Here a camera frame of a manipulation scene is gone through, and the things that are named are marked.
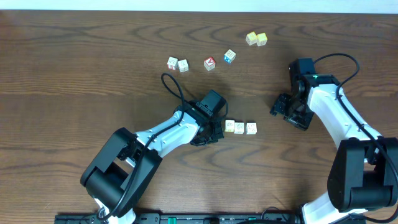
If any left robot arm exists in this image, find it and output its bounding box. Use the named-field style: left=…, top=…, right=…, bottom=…
left=80, top=100, right=228, bottom=223

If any white block dragonfly picture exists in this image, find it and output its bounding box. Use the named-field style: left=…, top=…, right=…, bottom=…
left=246, top=123, right=257, bottom=134

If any yellow block right of pair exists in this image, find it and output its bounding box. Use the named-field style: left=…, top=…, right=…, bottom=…
left=256, top=33, right=268, bottom=46

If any yellow block of pair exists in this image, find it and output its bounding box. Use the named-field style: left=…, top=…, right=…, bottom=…
left=246, top=32, right=257, bottom=45
left=256, top=33, right=268, bottom=46

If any yellow block left of pair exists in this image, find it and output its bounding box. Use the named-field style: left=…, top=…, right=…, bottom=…
left=246, top=32, right=257, bottom=45

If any left black cable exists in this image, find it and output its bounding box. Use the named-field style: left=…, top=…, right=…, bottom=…
left=96, top=72, right=187, bottom=222

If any white block plain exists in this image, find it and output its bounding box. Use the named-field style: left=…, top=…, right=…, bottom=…
left=178, top=59, right=189, bottom=72

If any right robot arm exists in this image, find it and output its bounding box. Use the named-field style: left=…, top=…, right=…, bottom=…
left=271, top=74, right=397, bottom=223

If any red letter A block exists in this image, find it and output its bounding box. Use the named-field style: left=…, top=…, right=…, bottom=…
left=204, top=57, right=216, bottom=71

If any white block red edge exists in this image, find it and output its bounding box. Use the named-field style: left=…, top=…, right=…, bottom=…
left=234, top=122, right=245, bottom=134

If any white block red side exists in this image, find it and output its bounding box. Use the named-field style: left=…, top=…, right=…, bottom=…
left=167, top=57, right=178, bottom=70

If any green edged alphabet block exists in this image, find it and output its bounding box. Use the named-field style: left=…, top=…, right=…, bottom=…
left=224, top=119, right=235, bottom=133

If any blue edged alphabet block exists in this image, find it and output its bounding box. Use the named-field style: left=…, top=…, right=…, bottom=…
left=224, top=49, right=236, bottom=63

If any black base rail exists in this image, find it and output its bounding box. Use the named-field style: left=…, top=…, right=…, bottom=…
left=54, top=212, right=301, bottom=224

